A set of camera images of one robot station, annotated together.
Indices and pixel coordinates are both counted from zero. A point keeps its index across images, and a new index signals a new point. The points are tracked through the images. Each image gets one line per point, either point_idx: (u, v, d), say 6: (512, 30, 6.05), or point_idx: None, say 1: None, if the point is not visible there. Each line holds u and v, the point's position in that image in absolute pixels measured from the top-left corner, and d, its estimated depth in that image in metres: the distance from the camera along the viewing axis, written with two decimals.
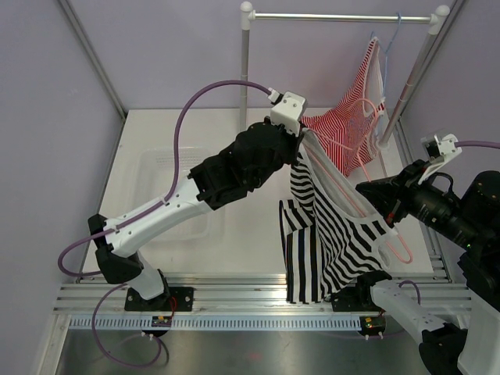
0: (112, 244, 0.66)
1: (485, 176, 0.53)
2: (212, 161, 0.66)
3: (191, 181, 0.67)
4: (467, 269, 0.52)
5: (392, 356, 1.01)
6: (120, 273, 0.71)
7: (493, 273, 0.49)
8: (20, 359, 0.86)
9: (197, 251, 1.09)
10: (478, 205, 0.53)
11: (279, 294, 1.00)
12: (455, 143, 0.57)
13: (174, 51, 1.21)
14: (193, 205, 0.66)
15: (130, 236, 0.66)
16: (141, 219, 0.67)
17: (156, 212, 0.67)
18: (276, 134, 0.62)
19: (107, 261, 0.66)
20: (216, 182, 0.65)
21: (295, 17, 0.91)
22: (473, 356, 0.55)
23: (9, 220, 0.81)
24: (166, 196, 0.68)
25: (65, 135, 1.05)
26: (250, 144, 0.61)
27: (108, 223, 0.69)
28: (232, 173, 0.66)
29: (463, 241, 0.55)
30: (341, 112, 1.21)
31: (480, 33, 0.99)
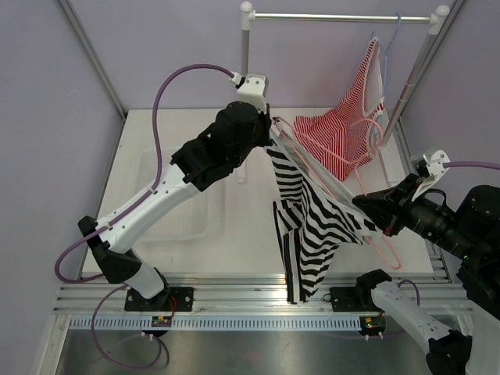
0: (108, 241, 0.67)
1: (477, 191, 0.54)
2: (192, 144, 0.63)
3: (175, 166, 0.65)
4: (466, 280, 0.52)
5: (391, 355, 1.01)
6: (119, 270, 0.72)
7: (491, 286, 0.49)
8: (20, 360, 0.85)
9: (196, 251, 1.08)
10: (473, 220, 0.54)
11: (279, 294, 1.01)
12: (444, 165, 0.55)
13: (174, 52, 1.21)
14: (180, 188, 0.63)
15: (124, 230, 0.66)
16: (132, 213, 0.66)
17: (146, 201, 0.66)
18: (254, 109, 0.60)
19: (106, 258, 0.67)
20: (200, 164, 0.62)
21: (295, 17, 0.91)
22: (480, 366, 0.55)
23: (10, 220, 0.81)
24: (152, 185, 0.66)
25: (65, 135, 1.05)
26: (231, 120, 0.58)
27: (101, 222, 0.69)
28: (215, 152, 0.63)
29: (460, 251, 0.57)
30: (341, 112, 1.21)
31: (480, 33, 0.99)
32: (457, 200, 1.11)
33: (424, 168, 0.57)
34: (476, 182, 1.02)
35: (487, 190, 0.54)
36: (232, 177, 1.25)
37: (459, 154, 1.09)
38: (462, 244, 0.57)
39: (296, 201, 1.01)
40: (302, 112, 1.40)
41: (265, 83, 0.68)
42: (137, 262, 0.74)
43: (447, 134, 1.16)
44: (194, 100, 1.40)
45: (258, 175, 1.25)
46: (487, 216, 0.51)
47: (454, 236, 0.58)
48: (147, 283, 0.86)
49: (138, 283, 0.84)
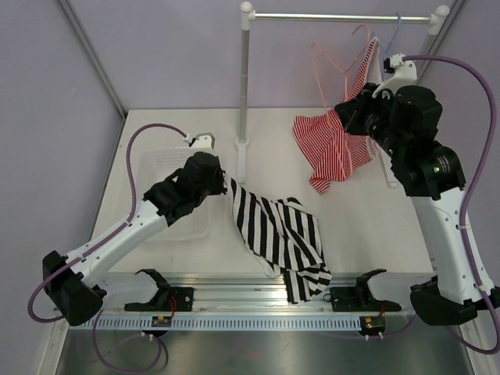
0: (80, 273, 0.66)
1: (403, 89, 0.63)
2: (160, 186, 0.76)
3: (147, 202, 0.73)
4: (398, 169, 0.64)
5: (394, 357, 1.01)
6: (83, 311, 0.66)
7: (413, 168, 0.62)
8: (19, 359, 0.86)
9: (193, 250, 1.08)
10: (398, 113, 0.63)
11: (278, 294, 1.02)
12: (401, 56, 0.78)
13: (175, 51, 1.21)
14: (155, 220, 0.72)
15: (99, 262, 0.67)
16: (106, 244, 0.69)
17: (122, 233, 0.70)
18: (215, 158, 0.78)
19: (79, 291, 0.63)
20: (165, 199, 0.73)
21: (294, 18, 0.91)
22: (443, 262, 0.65)
23: (10, 221, 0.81)
24: (128, 217, 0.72)
25: (64, 135, 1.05)
26: (200, 165, 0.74)
27: (70, 255, 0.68)
28: (181, 191, 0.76)
29: (387, 146, 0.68)
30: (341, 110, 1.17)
31: (480, 33, 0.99)
32: None
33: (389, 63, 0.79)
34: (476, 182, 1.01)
35: (414, 88, 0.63)
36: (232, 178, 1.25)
37: (460, 153, 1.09)
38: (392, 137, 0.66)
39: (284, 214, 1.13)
40: (302, 112, 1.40)
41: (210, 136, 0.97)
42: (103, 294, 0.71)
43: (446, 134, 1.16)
44: (193, 100, 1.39)
45: (258, 175, 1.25)
46: (405, 105, 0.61)
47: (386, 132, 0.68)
48: (138, 294, 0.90)
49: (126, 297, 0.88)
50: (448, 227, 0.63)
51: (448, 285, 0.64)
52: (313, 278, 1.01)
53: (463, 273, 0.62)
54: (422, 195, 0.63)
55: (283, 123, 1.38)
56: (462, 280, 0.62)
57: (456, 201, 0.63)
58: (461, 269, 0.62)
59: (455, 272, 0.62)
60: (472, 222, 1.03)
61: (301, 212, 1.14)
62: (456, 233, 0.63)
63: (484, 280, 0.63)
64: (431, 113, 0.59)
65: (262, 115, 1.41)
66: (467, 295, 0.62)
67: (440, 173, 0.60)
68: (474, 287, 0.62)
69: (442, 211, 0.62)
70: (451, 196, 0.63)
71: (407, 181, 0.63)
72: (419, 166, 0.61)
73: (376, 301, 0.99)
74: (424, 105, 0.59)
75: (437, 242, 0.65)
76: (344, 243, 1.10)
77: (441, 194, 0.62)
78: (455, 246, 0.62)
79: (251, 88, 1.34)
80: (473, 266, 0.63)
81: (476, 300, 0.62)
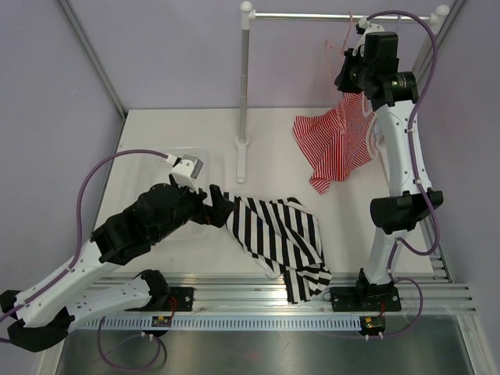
0: (23, 319, 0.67)
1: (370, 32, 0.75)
2: (114, 220, 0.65)
3: (94, 244, 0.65)
4: (367, 91, 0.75)
5: (392, 356, 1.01)
6: (42, 340, 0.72)
7: (378, 83, 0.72)
8: (20, 359, 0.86)
9: (195, 251, 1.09)
10: (366, 45, 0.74)
11: (278, 294, 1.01)
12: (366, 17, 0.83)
13: (174, 51, 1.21)
14: (98, 268, 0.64)
15: (40, 310, 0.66)
16: (45, 294, 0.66)
17: (63, 280, 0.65)
18: (175, 194, 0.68)
19: (23, 334, 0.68)
20: (116, 239, 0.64)
21: (294, 18, 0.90)
22: (393, 164, 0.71)
23: (10, 221, 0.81)
24: (70, 264, 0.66)
25: (64, 135, 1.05)
26: (152, 204, 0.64)
27: (19, 297, 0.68)
28: (136, 230, 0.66)
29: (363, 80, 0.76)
30: (340, 112, 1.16)
31: (480, 32, 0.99)
32: (455, 200, 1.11)
33: (361, 28, 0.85)
34: (476, 182, 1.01)
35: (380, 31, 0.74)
36: (232, 177, 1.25)
37: (459, 152, 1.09)
38: (365, 69, 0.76)
39: (285, 216, 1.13)
40: (302, 112, 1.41)
41: (198, 165, 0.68)
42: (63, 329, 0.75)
43: (444, 135, 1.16)
44: (193, 99, 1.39)
45: (258, 175, 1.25)
46: (369, 36, 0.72)
47: (362, 70, 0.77)
48: (133, 298, 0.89)
49: (112, 309, 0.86)
50: (398, 130, 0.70)
51: (393, 183, 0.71)
52: (313, 278, 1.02)
53: (405, 169, 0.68)
54: (381, 106, 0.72)
55: (283, 123, 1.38)
56: (402, 175, 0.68)
57: (408, 109, 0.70)
58: (405, 166, 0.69)
59: (399, 169, 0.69)
60: (471, 221, 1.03)
61: (301, 212, 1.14)
62: (404, 137, 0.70)
63: (425, 179, 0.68)
64: (389, 39, 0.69)
65: (262, 115, 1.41)
66: (405, 187, 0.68)
67: (398, 87, 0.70)
68: (414, 182, 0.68)
69: (394, 115, 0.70)
70: (405, 105, 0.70)
71: (370, 94, 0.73)
72: (380, 81, 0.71)
73: (376, 301, 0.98)
74: (384, 35, 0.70)
75: (388, 147, 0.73)
76: (344, 241, 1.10)
77: (397, 102, 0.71)
78: (400, 144, 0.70)
79: (251, 87, 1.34)
80: (414, 163, 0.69)
81: (414, 194, 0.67)
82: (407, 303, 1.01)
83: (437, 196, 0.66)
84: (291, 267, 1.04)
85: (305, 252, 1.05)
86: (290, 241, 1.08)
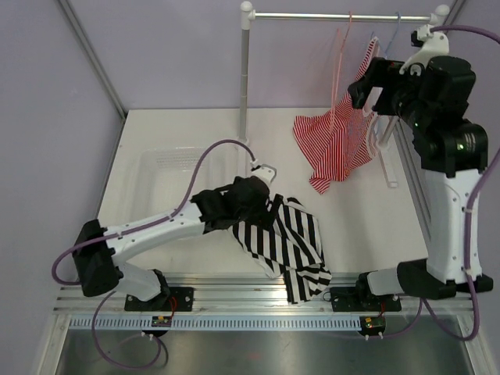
0: (113, 248, 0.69)
1: (440, 59, 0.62)
2: (211, 194, 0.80)
3: (193, 205, 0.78)
4: (419, 141, 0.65)
5: (393, 357, 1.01)
6: (101, 283, 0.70)
7: (436, 140, 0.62)
8: (20, 359, 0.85)
9: (196, 251, 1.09)
10: (430, 82, 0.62)
11: (279, 294, 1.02)
12: (430, 28, 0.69)
13: (175, 51, 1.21)
14: (196, 224, 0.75)
15: (133, 244, 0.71)
16: (144, 230, 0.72)
17: (162, 224, 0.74)
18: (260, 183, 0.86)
19: (98, 266, 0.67)
20: (211, 210, 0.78)
21: (294, 17, 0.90)
22: (437, 241, 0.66)
23: (10, 220, 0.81)
24: (171, 213, 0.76)
25: (65, 135, 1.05)
26: (253, 187, 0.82)
27: (109, 229, 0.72)
28: (227, 208, 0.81)
29: (415, 119, 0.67)
30: (341, 112, 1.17)
31: (482, 33, 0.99)
32: None
33: (416, 37, 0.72)
34: None
35: (450, 59, 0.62)
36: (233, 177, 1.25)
37: None
38: (421, 106, 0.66)
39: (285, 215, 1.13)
40: (302, 112, 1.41)
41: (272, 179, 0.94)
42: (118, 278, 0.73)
43: None
44: (193, 99, 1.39)
45: None
46: (437, 71, 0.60)
47: (415, 105, 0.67)
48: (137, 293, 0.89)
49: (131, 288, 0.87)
50: (454, 207, 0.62)
51: (436, 262, 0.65)
52: (313, 278, 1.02)
53: (454, 255, 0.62)
54: (437, 170, 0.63)
55: (283, 123, 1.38)
56: (450, 262, 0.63)
57: (470, 183, 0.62)
58: (454, 251, 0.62)
59: (448, 251, 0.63)
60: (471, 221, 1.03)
61: (301, 212, 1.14)
62: (461, 216, 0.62)
63: (473, 266, 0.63)
64: (462, 82, 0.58)
65: (262, 115, 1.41)
66: (451, 276, 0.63)
67: (463, 151, 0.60)
68: (462, 269, 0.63)
69: (453, 190, 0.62)
70: (468, 176, 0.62)
71: (426, 152, 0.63)
72: (441, 137, 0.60)
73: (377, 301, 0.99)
74: (456, 73, 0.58)
75: (438, 219, 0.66)
76: (344, 241, 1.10)
77: (457, 173, 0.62)
78: (455, 226, 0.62)
79: (251, 87, 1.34)
80: (466, 249, 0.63)
81: (459, 282, 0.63)
82: (407, 302, 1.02)
83: (486, 285, 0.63)
84: (291, 267, 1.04)
85: (305, 252, 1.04)
86: (290, 241, 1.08)
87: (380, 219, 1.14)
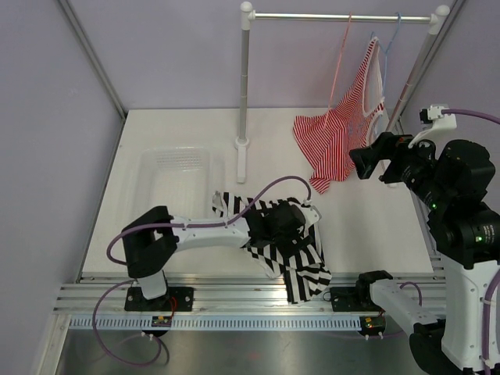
0: (177, 237, 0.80)
1: (458, 144, 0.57)
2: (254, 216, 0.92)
3: (241, 221, 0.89)
4: (434, 226, 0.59)
5: (393, 357, 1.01)
6: (148, 267, 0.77)
7: (452, 228, 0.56)
8: (20, 360, 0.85)
9: (197, 252, 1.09)
10: (446, 169, 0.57)
11: (279, 294, 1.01)
12: (441, 109, 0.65)
13: (175, 52, 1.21)
14: (242, 237, 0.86)
15: (194, 237, 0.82)
16: (204, 229, 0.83)
17: (218, 228, 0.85)
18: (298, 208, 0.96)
19: (158, 250, 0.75)
20: (255, 226, 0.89)
21: (295, 18, 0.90)
22: (454, 323, 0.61)
23: (9, 219, 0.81)
24: (226, 220, 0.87)
25: (65, 135, 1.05)
26: (292, 213, 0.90)
27: (176, 218, 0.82)
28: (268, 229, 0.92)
29: (430, 201, 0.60)
30: (341, 112, 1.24)
31: (481, 33, 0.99)
32: None
33: (426, 114, 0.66)
34: None
35: (468, 144, 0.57)
36: (233, 177, 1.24)
37: None
38: (433, 187, 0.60)
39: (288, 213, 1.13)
40: (302, 112, 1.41)
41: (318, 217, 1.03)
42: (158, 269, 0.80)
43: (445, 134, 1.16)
44: (194, 99, 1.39)
45: (258, 176, 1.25)
46: (455, 159, 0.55)
47: (427, 186, 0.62)
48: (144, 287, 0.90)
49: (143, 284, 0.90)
50: (471, 298, 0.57)
51: (451, 347, 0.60)
52: (313, 278, 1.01)
53: (472, 342, 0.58)
54: (455, 258, 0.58)
55: (283, 123, 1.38)
56: (468, 348, 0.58)
57: (490, 273, 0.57)
58: (471, 338, 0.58)
59: (464, 338, 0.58)
60: None
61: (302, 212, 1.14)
62: (479, 306, 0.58)
63: (492, 355, 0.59)
64: (483, 173, 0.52)
65: (262, 115, 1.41)
66: (469, 363, 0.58)
67: (481, 242, 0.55)
68: (479, 357, 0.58)
69: (469, 280, 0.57)
70: (487, 266, 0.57)
71: (443, 241, 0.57)
72: (458, 227, 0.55)
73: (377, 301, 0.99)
74: (475, 165, 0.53)
75: (455, 305, 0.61)
76: (344, 241, 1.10)
77: (475, 264, 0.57)
78: (471, 317, 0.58)
79: (251, 87, 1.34)
80: (484, 336, 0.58)
81: (477, 369, 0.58)
82: None
83: None
84: (291, 267, 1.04)
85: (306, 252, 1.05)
86: None
87: (380, 219, 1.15)
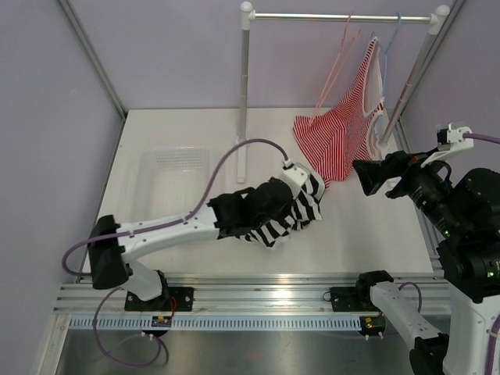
0: (123, 247, 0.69)
1: (478, 173, 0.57)
2: (228, 201, 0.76)
3: (208, 209, 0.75)
4: (444, 253, 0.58)
5: (392, 357, 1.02)
6: (110, 279, 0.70)
7: (463, 261, 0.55)
8: (21, 360, 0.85)
9: (196, 252, 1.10)
10: (466, 201, 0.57)
11: (280, 294, 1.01)
12: (463, 133, 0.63)
13: (174, 51, 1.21)
14: (208, 230, 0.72)
15: (144, 243, 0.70)
16: (159, 230, 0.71)
17: (176, 226, 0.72)
18: (287, 189, 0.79)
19: (108, 262, 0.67)
20: (226, 213, 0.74)
21: (295, 18, 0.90)
22: (456, 351, 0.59)
23: (10, 219, 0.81)
24: (186, 216, 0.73)
25: (65, 135, 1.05)
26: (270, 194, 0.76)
27: (123, 226, 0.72)
28: (244, 212, 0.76)
29: (443, 226, 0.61)
30: (341, 112, 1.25)
31: (482, 33, 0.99)
32: None
33: (444, 136, 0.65)
34: None
35: (490, 174, 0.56)
36: (233, 177, 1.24)
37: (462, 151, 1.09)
38: (450, 212, 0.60)
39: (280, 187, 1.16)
40: (302, 112, 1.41)
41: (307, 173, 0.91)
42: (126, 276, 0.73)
43: None
44: (193, 99, 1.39)
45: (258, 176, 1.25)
46: (476, 194, 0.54)
47: (441, 211, 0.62)
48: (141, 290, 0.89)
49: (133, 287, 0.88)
50: (477, 329, 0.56)
51: (453, 370, 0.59)
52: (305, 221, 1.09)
53: (475, 370, 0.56)
54: (462, 290, 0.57)
55: (283, 123, 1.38)
56: None
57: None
58: (474, 366, 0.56)
59: (467, 366, 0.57)
60: None
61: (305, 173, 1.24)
62: (483, 337, 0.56)
63: None
64: None
65: (262, 115, 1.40)
66: None
67: (492, 277, 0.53)
68: None
69: (478, 312, 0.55)
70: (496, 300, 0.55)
71: (452, 271, 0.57)
72: (469, 259, 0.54)
73: None
74: (497, 201, 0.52)
75: (460, 332, 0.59)
76: (344, 241, 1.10)
77: (484, 298, 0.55)
78: (476, 348, 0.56)
79: (251, 87, 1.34)
80: (488, 366, 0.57)
81: None
82: None
83: None
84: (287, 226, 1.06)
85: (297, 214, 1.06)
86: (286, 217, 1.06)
87: (380, 220, 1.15)
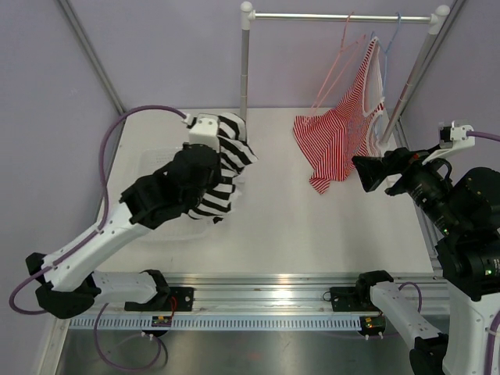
0: (51, 283, 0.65)
1: (477, 172, 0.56)
2: (144, 180, 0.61)
3: (123, 205, 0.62)
4: (443, 251, 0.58)
5: (392, 357, 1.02)
6: (71, 307, 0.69)
7: (461, 259, 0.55)
8: (21, 360, 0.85)
9: (192, 251, 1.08)
10: (466, 200, 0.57)
11: (280, 294, 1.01)
12: (466, 131, 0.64)
13: (174, 51, 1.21)
14: (127, 229, 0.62)
15: (69, 271, 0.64)
16: (78, 252, 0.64)
17: (91, 241, 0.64)
18: (212, 152, 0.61)
19: (49, 299, 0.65)
20: (147, 199, 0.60)
21: (295, 19, 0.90)
22: (455, 351, 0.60)
23: (10, 219, 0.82)
24: (99, 225, 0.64)
25: (65, 134, 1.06)
26: (188, 163, 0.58)
27: (47, 260, 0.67)
28: (167, 191, 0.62)
29: (442, 225, 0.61)
30: (341, 112, 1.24)
31: (482, 32, 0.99)
32: None
33: (447, 133, 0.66)
34: None
35: (490, 173, 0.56)
36: None
37: None
38: (448, 211, 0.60)
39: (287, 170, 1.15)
40: (302, 112, 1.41)
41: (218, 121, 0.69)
42: (91, 296, 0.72)
43: None
44: (193, 100, 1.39)
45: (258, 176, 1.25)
46: (476, 194, 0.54)
47: (441, 208, 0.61)
48: (135, 294, 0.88)
49: (125, 295, 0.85)
50: (476, 327, 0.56)
51: (453, 370, 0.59)
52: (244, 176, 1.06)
53: (474, 369, 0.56)
54: (461, 288, 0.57)
55: (283, 123, 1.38)
56: None
57: (498, 305, 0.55)
58: (474, 366, 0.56)
59: (467, 366, 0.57)
60: None
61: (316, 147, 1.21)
62: (483, 336, 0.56)
63: None
64: None
65: (262, 115, 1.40)
66: None
67: (491, 276, 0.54)
68: None
69: (476, 312, 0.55)
70: (495, 298, 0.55)
71: (451, 270, 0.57)
72: (467, 258, 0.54)
73: None
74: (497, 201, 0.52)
75: (459, 330, 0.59)
76: (344, 241, 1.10)
77: (483, 296, 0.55)
78: (476, 346, 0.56)
79: (251, 87, 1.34)
80: (487, 365, 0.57)
81: None
82: None
83: None
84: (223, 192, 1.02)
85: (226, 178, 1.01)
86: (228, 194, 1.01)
87: (380, 220, 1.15)
